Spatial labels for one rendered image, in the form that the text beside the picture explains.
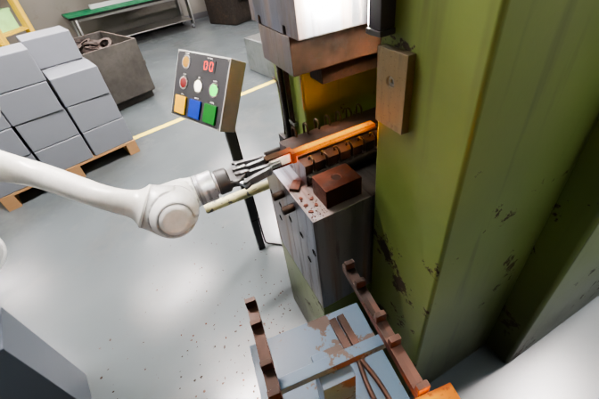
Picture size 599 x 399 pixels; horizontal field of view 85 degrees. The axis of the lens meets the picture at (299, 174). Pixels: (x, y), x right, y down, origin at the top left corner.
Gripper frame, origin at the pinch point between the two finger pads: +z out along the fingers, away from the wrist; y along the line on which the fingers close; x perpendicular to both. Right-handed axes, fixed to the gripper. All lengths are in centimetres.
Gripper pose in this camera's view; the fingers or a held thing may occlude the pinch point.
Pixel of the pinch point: (278, 159)
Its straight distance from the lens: 101.2
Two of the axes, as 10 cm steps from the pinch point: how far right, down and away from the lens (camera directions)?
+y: 4.5, 5.1, -7.4
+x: -1.2, -7.9, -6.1
